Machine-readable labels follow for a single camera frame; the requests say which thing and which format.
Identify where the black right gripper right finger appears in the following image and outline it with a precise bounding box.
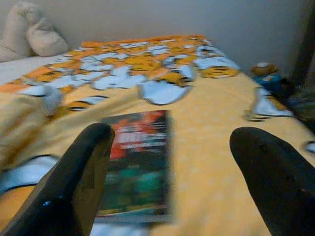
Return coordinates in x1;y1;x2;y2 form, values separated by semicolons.
229;126;315;236

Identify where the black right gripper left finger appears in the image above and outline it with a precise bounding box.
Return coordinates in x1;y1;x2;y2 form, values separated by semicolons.
0;122;116;236

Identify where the dark red-green paperback book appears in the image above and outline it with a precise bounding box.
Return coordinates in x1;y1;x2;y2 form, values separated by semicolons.
95;110;177;224

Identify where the yellow cartoon egg blanket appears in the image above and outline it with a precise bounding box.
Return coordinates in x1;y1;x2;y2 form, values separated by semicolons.
0;34;315;236

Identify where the blue box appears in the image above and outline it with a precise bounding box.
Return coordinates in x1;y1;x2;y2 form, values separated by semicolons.
252;73;284;95

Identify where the brown teddy bear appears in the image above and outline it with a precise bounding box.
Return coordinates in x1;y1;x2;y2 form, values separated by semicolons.
250;62;279;77

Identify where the dark wardrobe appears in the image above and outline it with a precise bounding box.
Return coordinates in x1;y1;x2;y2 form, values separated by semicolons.
289;0;315;87

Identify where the beige pillow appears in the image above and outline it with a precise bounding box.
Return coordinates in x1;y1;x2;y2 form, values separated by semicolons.
0;0;40;62
26;16;69;58

